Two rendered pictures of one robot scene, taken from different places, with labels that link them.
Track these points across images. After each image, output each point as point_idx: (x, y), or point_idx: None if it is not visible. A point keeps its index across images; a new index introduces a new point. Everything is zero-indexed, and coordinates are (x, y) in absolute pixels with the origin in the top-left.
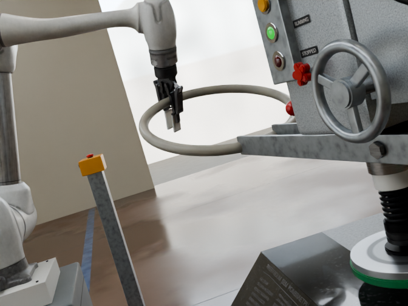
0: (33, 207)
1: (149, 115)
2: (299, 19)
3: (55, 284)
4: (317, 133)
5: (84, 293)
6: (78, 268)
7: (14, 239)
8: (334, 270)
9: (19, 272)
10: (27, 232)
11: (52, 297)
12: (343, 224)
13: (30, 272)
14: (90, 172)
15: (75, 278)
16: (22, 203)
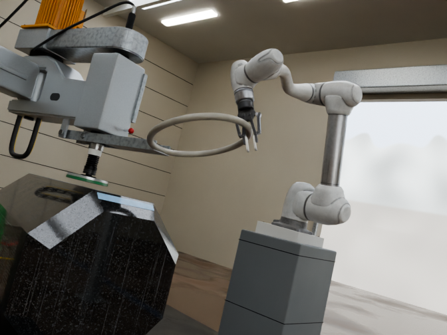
0: (322, 203)
1: (241, 138)
2: None
3: (273, 234)
4: None
5: (279, 254)
6: (291, 242)
7: (285, 205)
8: (114, 193)
9: (279, 221)
10: (308, 213)
11: (258, 231)
12: (114, 194)
13: (279, 224)
14: None
15: (271, 236)
16: (312, 195)
